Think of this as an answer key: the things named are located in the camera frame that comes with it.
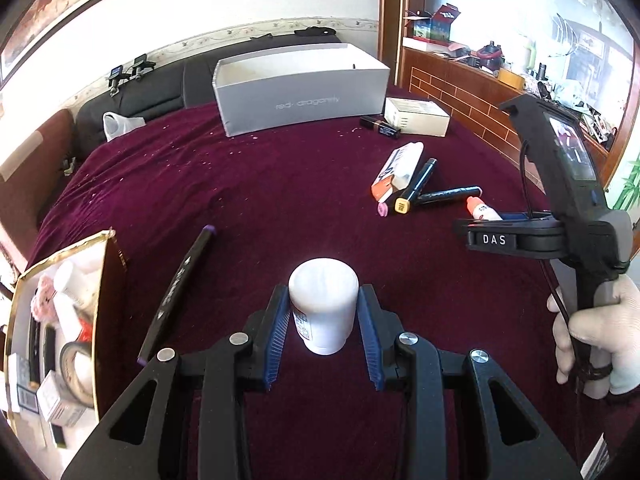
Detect cream cardboard box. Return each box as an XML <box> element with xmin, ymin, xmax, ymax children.
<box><xmin>384</xmin><ymin>97</ymin><xmax>451</xmax><ymax>137</ymax></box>

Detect black leather sofa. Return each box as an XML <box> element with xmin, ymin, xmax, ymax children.
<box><xmin>75</xmin><ymin>30</ymin><xmax>351</xmax><ymax>158</ymax></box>

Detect gold-rimmed cardboard box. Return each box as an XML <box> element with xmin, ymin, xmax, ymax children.
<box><xmin>2</xmin><ymin>230</ymin><xmax>119</xmax><ymax>461</ymax></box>

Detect black marker white end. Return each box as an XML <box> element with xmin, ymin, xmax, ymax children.
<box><xmin>417</xmin><ymin>186</ymin><xmax>483</xmax><ymax>206</ymax></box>

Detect black marker purple cap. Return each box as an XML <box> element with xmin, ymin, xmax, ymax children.
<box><xmin>137</xmin><ymin>225</ymin><xmax>217</xmax><ymax>366</ymax></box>

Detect person's right hand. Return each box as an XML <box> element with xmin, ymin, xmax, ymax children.
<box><xmin>546</xmin><ymin>275</ymin><xmax>640</xmax><ymax>397</ymax></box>

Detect yellow box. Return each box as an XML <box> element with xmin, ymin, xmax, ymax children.
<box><xmin>497</xmin><ymin>67</ymin><xmax>525</xmax><ymax>92</ymax></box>

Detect black marker orange caps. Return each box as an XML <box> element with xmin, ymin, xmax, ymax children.
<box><xmin>27</xmin><ymin>317</ymin><xmax>42</xmax><ymax>387</ymax></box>

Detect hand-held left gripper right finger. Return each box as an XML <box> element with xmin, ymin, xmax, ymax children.
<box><xmin>356</xmin><ymin>284</ymin><xmax>583</xmax><ymax>480</ymax></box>

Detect red fabric armchair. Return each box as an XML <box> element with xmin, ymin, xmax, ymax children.
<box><xmin>0</xmin><ymin>109</ymin><xmax>77</xmax><ymax>271</ymax></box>

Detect dark red pot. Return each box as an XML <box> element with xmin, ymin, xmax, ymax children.
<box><xmin>475</xmin><ymin>40</ymin><xmax>505</xmax><ymax>70</ymax></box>

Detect white plastic bottle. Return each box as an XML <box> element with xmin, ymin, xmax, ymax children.
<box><xmin>288</xmin><ymin>257</ymin><xmax>360</xmax><ymax>356</ymax></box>

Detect small white box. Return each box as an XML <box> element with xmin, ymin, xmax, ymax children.
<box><xmin>37</xmin><ymin>370</ymin><xmax>86</xmax><ymax>427</ymax></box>

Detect pink fluffy ball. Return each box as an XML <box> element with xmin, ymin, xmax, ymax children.
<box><xmin>30</xmin><ymin>275</ymin><xmax>59</xmax><ymax>322</ymax></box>

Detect wooden cabinet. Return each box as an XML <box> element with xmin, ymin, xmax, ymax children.
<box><xmin>400</xmin><ymin>45</ymin><xmax>621</xmax><ymax>191</ymax></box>

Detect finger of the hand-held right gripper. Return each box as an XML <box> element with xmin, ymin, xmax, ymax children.
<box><xmin>500</xmin><ymin>211</ymin><xmax>556</xmax><ymax>222</ymax></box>
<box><xmin>452</xmin><ymin>217</ymin><xmax>565</xmax><ymax>261</ymax></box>

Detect white plastic bag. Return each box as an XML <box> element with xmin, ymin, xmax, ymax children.
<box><xmin>102</xmin><ymin>111</ymin><xmax>146</xmax><ymax>144</ymax></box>

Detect open printed cardboard box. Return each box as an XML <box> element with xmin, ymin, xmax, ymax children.
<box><xmin>404</xmin><ymin>4</ymin><xmax>461</xmax><ymax>44</ymax></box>

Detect large grey cardboard box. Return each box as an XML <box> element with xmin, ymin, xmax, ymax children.
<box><xmin>212</xmin><ymin>42</ymin><xmax>391</xmax><ymax>138</ymax></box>

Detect adhesive tape roll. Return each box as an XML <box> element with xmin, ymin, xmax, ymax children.
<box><xmin>59</xmin><ymin>341</ymin><xmax>96</xmax><ymax>408</ymax></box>

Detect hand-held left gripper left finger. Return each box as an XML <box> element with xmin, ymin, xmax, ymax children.
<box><xmin>60</xmin><ymin>284</ymin><xmax>292</xmax><ymax>480</ymax></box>

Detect wooden door frame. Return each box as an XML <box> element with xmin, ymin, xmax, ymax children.
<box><xmin>378</xmin><ymin>0</ymin><xmax>427</xmax><ymax>89</ymax></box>

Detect maroon velvet blanket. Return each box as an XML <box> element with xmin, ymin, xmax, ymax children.
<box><xmin>25</xmin><ymin>85</ymin><xmax>601</xmax><ymax>480</ymax></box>

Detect black marker yellow cap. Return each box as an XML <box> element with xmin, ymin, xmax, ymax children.
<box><xmin>395</xmin><ymin>158</ymin><xmax>438</xmax><ymax>214</ymax></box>

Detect small bottle orange cap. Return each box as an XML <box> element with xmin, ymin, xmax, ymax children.
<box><xmin>466</xmin><ymin>196</ymin><xmax>502</xmax><ymax>222</ymax></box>

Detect black brown marker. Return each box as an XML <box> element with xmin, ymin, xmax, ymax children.
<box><xmin>360</xmin><ymin>115</ymin><xmax>402</xmax><ymax>140</ymax></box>

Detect white orange tube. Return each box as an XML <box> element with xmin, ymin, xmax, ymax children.
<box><xmin>371</xmin><ymin>141</ymin><xmax>425</xmax><ymax>204</ymax></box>

